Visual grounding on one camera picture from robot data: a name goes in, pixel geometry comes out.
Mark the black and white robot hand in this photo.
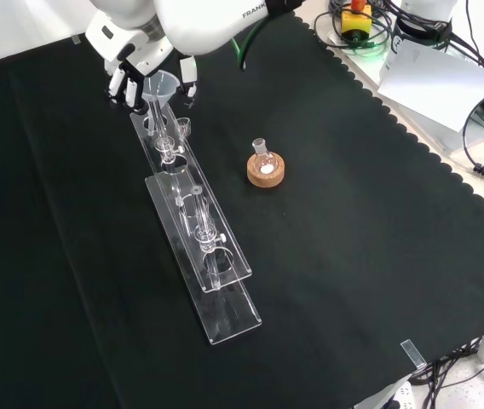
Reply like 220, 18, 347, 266
84, 11, 201, 117

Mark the clear plastic funnel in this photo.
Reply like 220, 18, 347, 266
141, 70, 181, 134

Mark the clear acrylic funnel stand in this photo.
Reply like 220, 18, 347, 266
129, 101, 263, 347

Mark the round-bottom glass flask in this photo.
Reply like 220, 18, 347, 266
251, 137, 278, 176

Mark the yellow stop button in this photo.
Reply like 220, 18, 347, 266
340, 0, 373, 46

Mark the pale board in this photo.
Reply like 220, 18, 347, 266
377, 40, 484, 134

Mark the black cloth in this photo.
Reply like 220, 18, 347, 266
0, 8, 484, 409

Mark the white power strip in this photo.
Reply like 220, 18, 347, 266
377, 380, 418, 409

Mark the green cable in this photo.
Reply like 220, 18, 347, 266
230, 17, 270, 72

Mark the cork ring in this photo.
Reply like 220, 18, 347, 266
246, 153, 288, 188

